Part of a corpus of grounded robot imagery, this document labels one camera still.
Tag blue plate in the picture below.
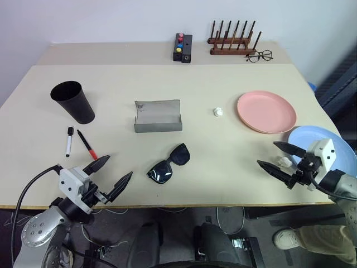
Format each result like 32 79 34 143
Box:
287 125 356 179

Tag grey glasses case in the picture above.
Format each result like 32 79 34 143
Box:
133 99 184 133

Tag black table support bar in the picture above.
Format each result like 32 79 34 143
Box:
247 206 346 221

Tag black sunglasses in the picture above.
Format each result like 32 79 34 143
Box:
146 142 192 185

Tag pink plate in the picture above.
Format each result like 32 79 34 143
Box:
237 90 297 135

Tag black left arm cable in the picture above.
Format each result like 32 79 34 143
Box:
11 164 64 268

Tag brown wooden peg rack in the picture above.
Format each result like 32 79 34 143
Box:
207 19 263 56

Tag white sneaker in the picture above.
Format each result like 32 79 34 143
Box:
273 228 307 251

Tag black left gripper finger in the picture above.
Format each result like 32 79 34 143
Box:
107 171 133 203
83 155 112 174

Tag beige trouser leg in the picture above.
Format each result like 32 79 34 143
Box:
290 224 357 263

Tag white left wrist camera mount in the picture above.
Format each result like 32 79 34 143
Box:
59 166 93 214

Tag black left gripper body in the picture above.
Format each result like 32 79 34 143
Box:
80 183 111 209

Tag black plastic cup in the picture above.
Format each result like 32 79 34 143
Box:
50 80 96 125

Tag plain black box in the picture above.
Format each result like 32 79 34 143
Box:
181 34 194 64

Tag black metal floor bracket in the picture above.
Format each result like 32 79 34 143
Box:
231 237 266 268

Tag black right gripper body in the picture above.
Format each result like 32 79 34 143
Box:
287 155 321 190

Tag black box with coloured buttons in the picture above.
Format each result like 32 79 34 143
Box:
172 32 185 62

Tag black marker with red cap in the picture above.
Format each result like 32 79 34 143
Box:
76 129 98 160

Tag white marker with black cap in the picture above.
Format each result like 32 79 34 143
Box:
65 126 75 158

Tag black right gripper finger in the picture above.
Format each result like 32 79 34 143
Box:
273 141 307 160
256 159 293 185

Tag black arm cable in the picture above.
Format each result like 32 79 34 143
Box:
11 164 64 268
309 170 357 202

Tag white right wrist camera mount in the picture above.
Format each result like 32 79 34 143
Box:
305 138 335 175

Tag dark rounded shape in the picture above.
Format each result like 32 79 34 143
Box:
127 222 164 268
194 222 238 268

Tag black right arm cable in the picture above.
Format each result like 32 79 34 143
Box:
309 170 357 202

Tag dark-framed clear eyeglasses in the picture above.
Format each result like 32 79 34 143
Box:
245 50 274 64

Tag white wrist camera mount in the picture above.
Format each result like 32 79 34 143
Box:
305 138 335 175
59 166 93 214

